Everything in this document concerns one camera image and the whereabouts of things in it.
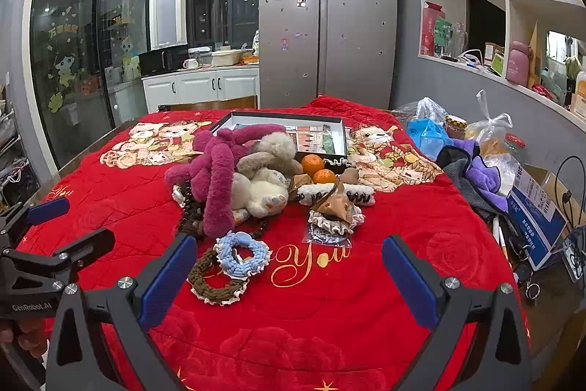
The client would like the brown bead string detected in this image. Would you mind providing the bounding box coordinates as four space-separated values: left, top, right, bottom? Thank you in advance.
171 184 271 241

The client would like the glass sliding door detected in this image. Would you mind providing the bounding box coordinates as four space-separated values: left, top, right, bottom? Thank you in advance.
30 0 154 169

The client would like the power strip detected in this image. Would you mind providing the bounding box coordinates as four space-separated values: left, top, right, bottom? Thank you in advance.
556 226 586 282

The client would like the metal wire rack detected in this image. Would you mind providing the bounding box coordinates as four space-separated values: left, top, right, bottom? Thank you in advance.
0 107 35 209

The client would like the key ring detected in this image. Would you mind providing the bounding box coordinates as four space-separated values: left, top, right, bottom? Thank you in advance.
513 263 543 305

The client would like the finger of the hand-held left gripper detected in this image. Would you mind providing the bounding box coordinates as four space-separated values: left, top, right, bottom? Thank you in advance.
0 227 116 283
0 197 71 236

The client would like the brown crochet scrunchie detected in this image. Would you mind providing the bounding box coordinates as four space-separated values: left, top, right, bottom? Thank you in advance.
189 247 250 306

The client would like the beige fluffy plush toy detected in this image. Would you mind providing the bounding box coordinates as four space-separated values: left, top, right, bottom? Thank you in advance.
235 132 304 181

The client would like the clear packet with black print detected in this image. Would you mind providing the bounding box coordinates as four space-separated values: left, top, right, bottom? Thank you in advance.
302 230 353 247

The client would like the clear bag of bread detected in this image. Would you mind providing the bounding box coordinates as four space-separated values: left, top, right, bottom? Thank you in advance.
462 89 513 156

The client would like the jar with red lid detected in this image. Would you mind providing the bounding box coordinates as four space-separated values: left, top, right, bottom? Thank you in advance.
504 133 527 156

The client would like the blue white carton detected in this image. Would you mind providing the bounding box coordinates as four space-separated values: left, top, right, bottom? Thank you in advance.
506 164 568 270

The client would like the blue fuzzy scrunchie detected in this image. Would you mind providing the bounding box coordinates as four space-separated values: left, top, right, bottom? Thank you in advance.
215 232 272 279

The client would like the black cable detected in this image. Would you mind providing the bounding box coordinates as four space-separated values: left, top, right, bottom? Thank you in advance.
557 155 586 229

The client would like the person's left hand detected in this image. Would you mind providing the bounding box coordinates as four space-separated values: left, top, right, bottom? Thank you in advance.
0 318 51 357

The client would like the purple cloth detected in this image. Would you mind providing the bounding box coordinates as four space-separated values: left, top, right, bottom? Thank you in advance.
453 138 511 195

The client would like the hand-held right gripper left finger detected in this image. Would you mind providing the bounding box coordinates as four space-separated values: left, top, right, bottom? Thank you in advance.
45 233 200 391

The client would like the pink flask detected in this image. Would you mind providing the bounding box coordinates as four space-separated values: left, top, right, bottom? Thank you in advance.
506 41 532 86

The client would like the black shallow box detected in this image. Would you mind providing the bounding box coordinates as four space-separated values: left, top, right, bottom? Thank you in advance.
208 111 351 165

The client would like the clear glass pitcher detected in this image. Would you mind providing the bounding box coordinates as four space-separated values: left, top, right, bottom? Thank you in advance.
451 22 470 58

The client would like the black grey cloth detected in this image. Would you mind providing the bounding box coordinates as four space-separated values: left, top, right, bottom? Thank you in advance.
436 146 504 218

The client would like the dark kitchen window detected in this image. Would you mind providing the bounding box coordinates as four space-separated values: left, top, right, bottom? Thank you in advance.
184 0 260 48

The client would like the clear plastic bag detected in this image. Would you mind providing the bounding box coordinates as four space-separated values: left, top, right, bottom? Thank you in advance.
394 97 447 126

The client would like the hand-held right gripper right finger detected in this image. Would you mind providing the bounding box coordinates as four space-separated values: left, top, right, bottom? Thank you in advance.
381 235 534 391

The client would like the silver double-door refrigerator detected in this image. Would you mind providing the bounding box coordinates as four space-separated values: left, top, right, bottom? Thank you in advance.
259 0 398 110

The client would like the pink plush toy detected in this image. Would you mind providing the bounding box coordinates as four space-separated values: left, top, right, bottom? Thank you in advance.
164 124 288 238

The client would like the white plush toy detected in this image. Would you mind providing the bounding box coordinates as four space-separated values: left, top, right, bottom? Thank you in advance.
229 166 290 220

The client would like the white basin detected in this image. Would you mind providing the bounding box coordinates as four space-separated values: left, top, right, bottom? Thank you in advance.
211 49 241 66

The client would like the white kitchen cabinet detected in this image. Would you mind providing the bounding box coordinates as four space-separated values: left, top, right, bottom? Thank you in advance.
142 67 260 113

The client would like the red printed blanket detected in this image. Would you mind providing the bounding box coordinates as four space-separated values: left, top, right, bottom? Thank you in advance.
14 95 534 391

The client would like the brown white fuzzy hair claw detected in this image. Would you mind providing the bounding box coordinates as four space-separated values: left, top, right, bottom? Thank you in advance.
297 182 376 207

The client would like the round gold-rimmed cookie pack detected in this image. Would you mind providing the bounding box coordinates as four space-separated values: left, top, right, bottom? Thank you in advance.
308 208 366 236

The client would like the jar with patterned lid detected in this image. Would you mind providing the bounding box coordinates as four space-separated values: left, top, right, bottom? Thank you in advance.
443 115 468 140

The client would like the blue plastic bag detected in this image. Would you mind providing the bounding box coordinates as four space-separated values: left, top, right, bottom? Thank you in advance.
407 118 454 160

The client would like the red gift box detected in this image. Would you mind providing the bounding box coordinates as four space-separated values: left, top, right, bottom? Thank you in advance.
420 1 446 57

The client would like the black microwave oven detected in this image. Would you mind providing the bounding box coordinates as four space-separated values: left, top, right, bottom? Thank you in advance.
138 47 188 77

